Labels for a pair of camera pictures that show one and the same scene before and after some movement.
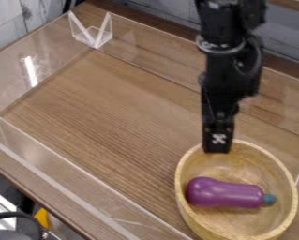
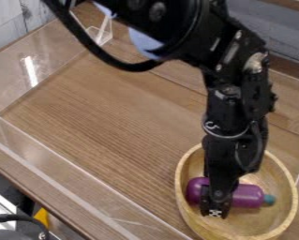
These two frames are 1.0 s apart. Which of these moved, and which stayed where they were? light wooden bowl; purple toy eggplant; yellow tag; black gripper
Moved: black gripper
Stayed: yellow tag; purple toy eggplant; light wooden bowl
